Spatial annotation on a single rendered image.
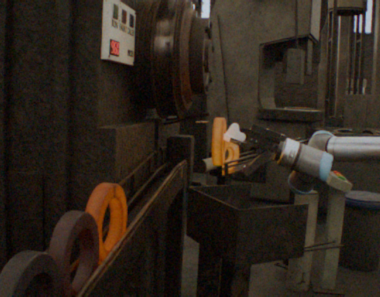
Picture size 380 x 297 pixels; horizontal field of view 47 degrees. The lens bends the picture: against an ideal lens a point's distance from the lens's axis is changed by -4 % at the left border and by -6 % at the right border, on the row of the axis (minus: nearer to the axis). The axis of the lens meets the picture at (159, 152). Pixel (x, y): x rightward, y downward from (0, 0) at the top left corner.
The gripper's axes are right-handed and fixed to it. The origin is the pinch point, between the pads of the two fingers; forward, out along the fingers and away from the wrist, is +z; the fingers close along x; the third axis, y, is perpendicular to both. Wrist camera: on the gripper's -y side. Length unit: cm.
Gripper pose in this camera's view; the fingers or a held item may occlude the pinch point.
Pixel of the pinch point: (220, 136)
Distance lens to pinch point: 147.0
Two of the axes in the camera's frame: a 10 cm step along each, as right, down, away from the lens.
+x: -2.3, 1.1, -9.7
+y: 3.1, -9.3, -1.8
